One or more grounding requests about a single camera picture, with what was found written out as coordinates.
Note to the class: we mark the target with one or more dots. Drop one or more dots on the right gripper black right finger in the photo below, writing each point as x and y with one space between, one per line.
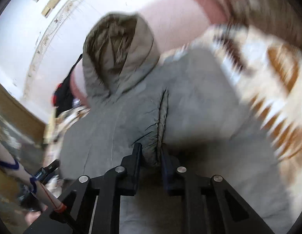
169 165

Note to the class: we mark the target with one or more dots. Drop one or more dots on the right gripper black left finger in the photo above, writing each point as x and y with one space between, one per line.
130 178

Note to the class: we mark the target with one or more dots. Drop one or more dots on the grey quilted hooded jacket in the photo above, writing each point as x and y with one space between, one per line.
184 105

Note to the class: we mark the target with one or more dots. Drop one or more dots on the left hand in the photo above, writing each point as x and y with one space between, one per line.
34 214

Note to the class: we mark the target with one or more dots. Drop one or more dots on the black garment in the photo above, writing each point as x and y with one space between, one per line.
65 97

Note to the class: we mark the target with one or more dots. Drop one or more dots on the red garment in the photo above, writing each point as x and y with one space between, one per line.
54 97

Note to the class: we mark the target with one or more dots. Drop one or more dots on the striped beige sofa cushion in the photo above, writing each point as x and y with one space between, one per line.
282 18

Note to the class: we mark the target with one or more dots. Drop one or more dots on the cream leaf-print blanket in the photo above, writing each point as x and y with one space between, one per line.
266 74

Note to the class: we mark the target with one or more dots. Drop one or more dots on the brown wooden door frame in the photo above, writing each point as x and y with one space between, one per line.
20 119

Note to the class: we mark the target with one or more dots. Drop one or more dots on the small gold wall plaque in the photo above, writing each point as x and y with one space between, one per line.
49 7

